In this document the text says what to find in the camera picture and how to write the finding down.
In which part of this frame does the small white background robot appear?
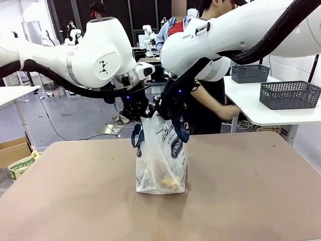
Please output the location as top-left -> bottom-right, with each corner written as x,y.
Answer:
64,29 -> 83,46

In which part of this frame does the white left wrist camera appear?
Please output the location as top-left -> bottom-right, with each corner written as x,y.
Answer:
135,62 -> 156,81

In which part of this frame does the gray metal panel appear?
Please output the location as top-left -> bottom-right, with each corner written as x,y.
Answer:
21,21 -> 42,46

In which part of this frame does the person's right forearm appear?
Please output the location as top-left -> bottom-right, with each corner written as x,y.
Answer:
192,86 -> 226,118

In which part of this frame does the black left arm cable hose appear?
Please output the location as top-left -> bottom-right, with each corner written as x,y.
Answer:
0,59 -> 151,103

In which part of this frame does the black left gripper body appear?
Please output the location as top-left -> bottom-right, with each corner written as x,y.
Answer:
119,89 -> 150,123

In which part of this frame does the black floor cable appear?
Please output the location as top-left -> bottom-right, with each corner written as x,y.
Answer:
35,91 -> 121,141

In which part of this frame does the black stand pole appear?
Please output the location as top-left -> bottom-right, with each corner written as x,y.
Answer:
307,53 -> 319,84

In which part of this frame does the white side table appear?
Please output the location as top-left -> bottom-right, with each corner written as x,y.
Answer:
223,75 -> 321,146

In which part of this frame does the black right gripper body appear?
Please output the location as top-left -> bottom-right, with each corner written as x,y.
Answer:
158,80 -> 193,120

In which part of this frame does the person's right hand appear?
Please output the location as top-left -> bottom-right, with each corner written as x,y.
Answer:
220,104 -> 242,121

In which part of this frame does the white cables bundle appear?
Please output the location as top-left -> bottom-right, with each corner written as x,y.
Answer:
222,119 -> 256,131

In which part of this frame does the person in blue shirt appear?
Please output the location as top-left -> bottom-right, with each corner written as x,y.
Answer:
155,2 -> 194,55

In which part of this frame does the brown cardboard box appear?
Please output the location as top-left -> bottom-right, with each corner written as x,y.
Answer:
0,137 -> 33,169

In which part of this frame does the small gray plastic basket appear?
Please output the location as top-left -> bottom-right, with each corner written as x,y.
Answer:
231,64 -> 271,84

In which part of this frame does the person in black shirt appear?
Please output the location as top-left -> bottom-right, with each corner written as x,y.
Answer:
188,0 -> 248,135

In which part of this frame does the white desk with leg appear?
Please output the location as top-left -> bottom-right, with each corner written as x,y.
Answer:
0,85 -> 42,146

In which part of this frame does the flat cardboard box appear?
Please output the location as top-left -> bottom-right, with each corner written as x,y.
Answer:
255,124 -> 283,134

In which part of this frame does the yellow snack item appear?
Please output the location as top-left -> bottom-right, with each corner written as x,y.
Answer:
160,175 -> 183,190

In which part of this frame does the translucent bag with navy handles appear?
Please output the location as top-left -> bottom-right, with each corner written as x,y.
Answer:
130,114 -> 191,194

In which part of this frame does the green and white printed carton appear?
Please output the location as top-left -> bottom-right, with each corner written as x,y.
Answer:
8,149 -> 41,181

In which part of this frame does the large gray plastic basket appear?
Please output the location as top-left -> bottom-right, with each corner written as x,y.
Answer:
259,80 -> 321,110

